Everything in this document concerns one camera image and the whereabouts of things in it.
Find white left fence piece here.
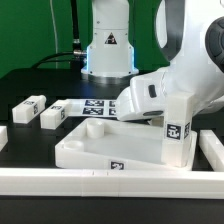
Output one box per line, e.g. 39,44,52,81
0,126,8,151

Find white right fence bar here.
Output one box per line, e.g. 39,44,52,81
199,130,224,172

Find white fence bar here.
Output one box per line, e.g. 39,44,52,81
0,168,224,199
199,130,224,172

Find black cable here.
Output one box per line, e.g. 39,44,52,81
30,0,88,70

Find white desk top tray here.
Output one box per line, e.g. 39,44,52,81
55,118,197,171

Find tag sheet on table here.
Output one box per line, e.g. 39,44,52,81
68,99,116,118

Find white front fence bar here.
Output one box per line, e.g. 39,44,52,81
0,168,224,199

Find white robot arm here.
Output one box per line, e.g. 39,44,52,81
82,0,224,121

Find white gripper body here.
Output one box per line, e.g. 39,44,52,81
116,66,175,121

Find white cable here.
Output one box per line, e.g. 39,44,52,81
49,0,60,70

